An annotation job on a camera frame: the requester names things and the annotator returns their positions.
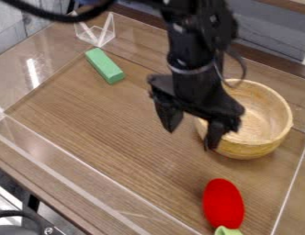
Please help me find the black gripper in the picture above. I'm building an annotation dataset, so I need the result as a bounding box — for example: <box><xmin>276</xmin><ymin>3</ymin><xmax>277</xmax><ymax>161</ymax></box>
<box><xmin>147</xmin><ymin>74</ymin><xmax>244</xmax><ymax>151</ymax></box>

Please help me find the wooden bowl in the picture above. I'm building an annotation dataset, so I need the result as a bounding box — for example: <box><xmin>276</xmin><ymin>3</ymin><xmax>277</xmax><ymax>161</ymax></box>
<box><xmin>192</xmin><ymin>78</ymin><xmax>295</xmax><ymax>161</ymax></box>

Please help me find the red plush strawberry toy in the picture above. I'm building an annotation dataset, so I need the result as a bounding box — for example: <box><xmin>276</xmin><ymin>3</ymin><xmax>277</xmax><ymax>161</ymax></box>
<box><xmin>201</xmin><ymin>178</ymin><xmax>244</xmax><ymax>235</ymax></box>

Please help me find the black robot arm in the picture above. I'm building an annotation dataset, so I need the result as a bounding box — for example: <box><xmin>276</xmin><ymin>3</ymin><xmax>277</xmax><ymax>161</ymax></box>
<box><xmin>147</xmin><ymin>0</ymin><xmax>244</xmax><ymax>150</ymax></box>

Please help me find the green foam block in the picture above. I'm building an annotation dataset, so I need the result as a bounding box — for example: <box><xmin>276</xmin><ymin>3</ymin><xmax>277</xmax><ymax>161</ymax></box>
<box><xmin>84</xmin><ymin>48</ymin><xmax>124</xmax><ymax>84</ymax></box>

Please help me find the clear acrylic corner bracket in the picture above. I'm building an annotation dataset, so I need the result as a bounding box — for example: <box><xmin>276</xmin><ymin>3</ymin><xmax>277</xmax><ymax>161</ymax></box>
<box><xmin>73</xmin><ymin>12</ymin><xmax>114</xmax><ymax>48</ymax></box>

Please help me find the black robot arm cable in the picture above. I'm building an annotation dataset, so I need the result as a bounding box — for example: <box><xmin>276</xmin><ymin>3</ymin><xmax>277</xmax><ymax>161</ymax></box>
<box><xmin>0</xmin><ymin>0</ymin><xmax>118</xmax><ymax>24</ymax></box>

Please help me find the black table frame bracket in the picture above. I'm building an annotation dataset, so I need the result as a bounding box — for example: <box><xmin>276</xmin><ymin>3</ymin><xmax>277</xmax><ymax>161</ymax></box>
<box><xmin>21</xmin><ymin>192</ymin><xmax>65</xmax><ymax>235</ymax></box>

